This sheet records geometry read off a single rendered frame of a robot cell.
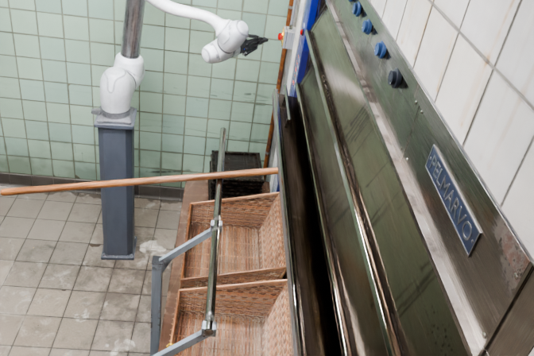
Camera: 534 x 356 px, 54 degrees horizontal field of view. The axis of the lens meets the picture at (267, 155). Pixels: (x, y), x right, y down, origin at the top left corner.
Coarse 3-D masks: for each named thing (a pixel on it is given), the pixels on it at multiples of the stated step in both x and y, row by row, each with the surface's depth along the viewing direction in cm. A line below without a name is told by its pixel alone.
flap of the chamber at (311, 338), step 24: (288, 96) 251; (288, 144) 214; (288, 168) 199; (312, 192) 190; (312, 216) 178; (312, 240) 168; (288, 264) 156; (312, 264) 159; (288, 288) 150; (312, 288) 150; (312, 312) 143; (312, 336) 136; (336, 336) 138
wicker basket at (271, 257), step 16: (272, 192) 279; (192, 208) 282; (208, 208) 282; (240, 208) 283; (256, 208) 283; (272, 208) 282; (192, 224) 287; (208, 224) 289; (256, 224) 290; (272, 224) 273; (224, 240) 280; (240, 240) 282; (272, 240) 265; (192, 256) 268; (208, 256) 269; (224, 256) 270; (240, 256) 272; (256, 256) 273; (272, 256) 257; (192, 272) 259; (208, 272) 260; (224, 272) 262; (240, 272) 234; (256, 272) 234; (272, 272) 235
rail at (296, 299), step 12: (276, 96) 242; (276, 108) 233; (276, 120) 226; (288, 192) 183; (288, 204) 177; (288, 216) 171; (288, 228) 166; (288, 240) 162; (288, 252) 159; (300, 300) 143; (300, 312) 139; (300, 324) 136; (300, 336) 133; (300, 348) 130
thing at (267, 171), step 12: (264, 168) 226; (276, 168) 226; (108, 180) 223; (120, 180) 223; (132, 180) 223; (144, 180) 223; (156, 180) 224; (168, 180) 224; (180, 180) 224; (192, 180) 225; (12, 192) 221; (24, 192) 221; (36, 192) 222
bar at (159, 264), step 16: (224, 128) 262; (224, 144) 251; (192, 240) 207; (160, 256) 215; (176, 256) 211; (160, 272) 214; (160, 288) 219; (208, 288) 175; (160, 304) 225; (208, 304) 169; (160, 320) 231; (208, 320) 164; (160, 336) 241; (192, 336) 166; (208, 336) 165; (160, 352) 170; (176, 352) 168
